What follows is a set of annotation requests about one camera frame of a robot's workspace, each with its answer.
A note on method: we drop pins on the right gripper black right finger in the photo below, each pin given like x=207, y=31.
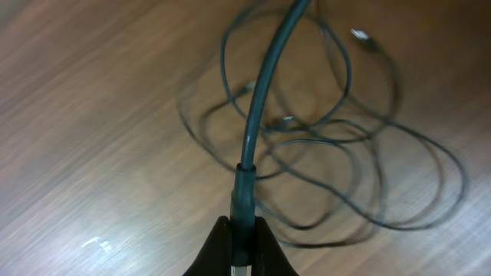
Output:
x=269, y=258

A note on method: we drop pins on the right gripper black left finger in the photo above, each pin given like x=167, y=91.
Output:
x=215, y=257

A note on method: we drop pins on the black USB cable long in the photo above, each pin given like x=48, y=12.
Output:
x=243, y=203

